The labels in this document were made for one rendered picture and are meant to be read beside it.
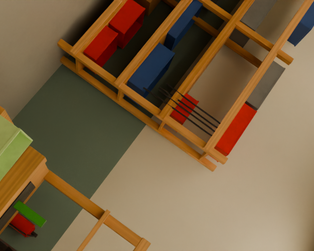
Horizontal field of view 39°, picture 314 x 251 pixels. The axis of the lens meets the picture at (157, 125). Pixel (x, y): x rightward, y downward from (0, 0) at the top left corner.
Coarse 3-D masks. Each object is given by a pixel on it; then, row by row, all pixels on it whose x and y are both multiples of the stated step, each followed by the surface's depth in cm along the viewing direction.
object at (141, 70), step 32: (128, 0) 500; (192, 0) 513; (256, 0) 528; (96, 32) 480; (128, 32) 534; (160, 32) 486; (224, 32) 498; (288, 32) 510; (64, 64) 513; (96, 64) 469; (160, 64) 483; (256, 64) 548; (288, 64) 509; (128, 96) 470; (256, 96) 491; (160, 128) 494; (224, 128) 465; (224, 160) 459
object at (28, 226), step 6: (18, 216) 459; (12, 222) 455; (18, 222) 455; (24, 222) 457; (30, 222) 463; (18, 228) 455; (24, 228) 455; (30, 228) 456; (24, 234) 454; (30, 234) 461; (36, 234) 460
